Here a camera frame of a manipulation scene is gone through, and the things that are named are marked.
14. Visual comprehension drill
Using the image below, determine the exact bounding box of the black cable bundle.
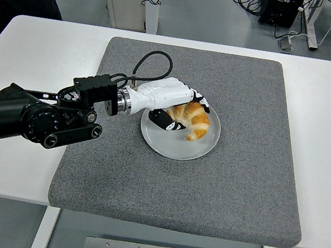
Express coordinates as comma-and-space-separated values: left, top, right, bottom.
230, 0, 266, 17

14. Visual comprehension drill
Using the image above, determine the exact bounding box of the golden croissant bread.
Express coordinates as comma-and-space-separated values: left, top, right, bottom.
162, 97, 213, 144

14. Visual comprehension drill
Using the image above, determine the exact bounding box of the white furniture post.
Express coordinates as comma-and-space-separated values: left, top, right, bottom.
136, 0, 163, 35

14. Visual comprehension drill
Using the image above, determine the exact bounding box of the round grey plate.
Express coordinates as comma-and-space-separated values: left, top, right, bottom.
136, 88, 226, 166

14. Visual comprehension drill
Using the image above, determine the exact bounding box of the white desk leg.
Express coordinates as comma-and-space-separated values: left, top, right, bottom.
298, 0, 325, 52

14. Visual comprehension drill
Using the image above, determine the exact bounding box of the black computer case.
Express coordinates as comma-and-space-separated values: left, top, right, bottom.
257, 0, 306, 30

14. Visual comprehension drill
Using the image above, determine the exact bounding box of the grey fabric mat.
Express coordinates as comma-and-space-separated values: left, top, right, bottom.
45, 29, 328, 248

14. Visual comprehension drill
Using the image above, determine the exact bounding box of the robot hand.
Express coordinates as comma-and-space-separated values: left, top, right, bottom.
121, 70, 215, 137

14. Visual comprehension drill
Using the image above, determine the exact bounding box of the clear plastic holder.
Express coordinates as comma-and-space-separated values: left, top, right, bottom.
276, 35, 297, 54

